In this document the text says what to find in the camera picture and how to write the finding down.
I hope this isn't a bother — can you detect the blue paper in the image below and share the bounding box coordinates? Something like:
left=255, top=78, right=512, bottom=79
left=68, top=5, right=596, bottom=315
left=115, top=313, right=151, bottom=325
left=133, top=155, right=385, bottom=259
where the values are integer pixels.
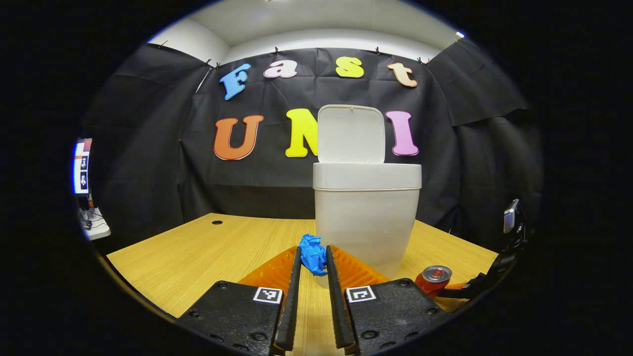
left=298, top=234, right=328, bottom=276

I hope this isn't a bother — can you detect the white side table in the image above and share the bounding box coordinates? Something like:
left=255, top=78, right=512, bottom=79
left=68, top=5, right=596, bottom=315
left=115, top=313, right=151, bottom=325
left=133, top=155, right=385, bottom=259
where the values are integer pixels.
left=79, top=208, right=112, bottom=241

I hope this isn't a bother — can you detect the white desktop garbage bin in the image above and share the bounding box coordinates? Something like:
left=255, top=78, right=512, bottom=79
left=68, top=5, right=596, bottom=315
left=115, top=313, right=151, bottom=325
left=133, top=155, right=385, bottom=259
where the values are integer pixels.
left=313, top=104, right=422, bottom=290

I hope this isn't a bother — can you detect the wooden desktop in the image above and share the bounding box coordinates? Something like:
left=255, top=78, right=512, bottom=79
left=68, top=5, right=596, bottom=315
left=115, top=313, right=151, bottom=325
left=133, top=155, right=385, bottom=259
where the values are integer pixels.
left=106, top=213, right=499, bottom=356

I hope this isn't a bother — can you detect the black backdrop cloth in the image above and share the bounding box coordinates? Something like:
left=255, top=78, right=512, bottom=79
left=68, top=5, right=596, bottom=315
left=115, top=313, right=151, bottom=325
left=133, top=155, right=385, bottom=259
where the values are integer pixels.
left=82, top=37, right=544, bottom=248

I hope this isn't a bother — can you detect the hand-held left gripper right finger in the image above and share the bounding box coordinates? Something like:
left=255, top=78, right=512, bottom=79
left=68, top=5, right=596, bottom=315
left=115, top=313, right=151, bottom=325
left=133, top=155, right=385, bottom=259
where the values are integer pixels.
left=325, top=245, right=448, bottom=356

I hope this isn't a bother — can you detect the red pop can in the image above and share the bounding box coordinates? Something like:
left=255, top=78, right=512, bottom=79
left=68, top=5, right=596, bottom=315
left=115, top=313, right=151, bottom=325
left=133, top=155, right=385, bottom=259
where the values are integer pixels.
left=414, top=265, right=453, bottom=299

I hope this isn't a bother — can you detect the computer monitor screen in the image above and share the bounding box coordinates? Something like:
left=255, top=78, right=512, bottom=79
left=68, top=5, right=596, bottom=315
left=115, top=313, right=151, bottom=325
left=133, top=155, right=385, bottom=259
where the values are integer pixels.
left=73, top=139, right=93, bottom=196

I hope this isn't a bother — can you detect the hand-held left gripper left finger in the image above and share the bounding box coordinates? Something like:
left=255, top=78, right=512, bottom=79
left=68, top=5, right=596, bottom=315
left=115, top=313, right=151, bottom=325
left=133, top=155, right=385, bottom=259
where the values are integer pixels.
left=176, top=246, right=302, bottom=356

